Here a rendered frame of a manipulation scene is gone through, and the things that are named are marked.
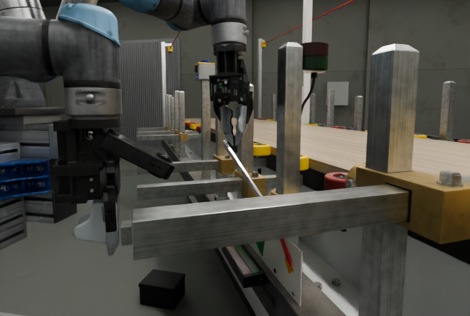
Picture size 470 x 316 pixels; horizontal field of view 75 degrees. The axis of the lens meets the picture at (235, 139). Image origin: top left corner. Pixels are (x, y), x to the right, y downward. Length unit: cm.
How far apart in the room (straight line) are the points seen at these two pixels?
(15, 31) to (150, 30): 785
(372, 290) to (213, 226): 25
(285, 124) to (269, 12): 708
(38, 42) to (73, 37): 4
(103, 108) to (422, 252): 59
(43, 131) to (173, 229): 74
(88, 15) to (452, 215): 47
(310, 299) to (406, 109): 38
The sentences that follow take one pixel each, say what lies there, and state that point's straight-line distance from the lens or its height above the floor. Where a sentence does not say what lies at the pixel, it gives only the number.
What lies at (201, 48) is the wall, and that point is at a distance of 774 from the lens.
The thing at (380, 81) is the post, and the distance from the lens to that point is 39.
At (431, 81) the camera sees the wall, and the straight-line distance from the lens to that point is 790.
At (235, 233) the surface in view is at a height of 94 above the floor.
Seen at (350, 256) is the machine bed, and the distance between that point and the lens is 84.
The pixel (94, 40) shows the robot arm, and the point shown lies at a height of 113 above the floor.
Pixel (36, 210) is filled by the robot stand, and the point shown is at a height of 76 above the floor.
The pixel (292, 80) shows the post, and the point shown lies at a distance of 59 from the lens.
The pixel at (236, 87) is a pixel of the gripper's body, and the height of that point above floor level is 108.
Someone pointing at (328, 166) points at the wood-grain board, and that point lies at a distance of 80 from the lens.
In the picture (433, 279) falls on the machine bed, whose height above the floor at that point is 75.
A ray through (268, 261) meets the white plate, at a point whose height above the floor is 71.
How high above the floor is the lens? 104
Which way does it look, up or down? 6 degrees down
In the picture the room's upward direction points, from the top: straight up
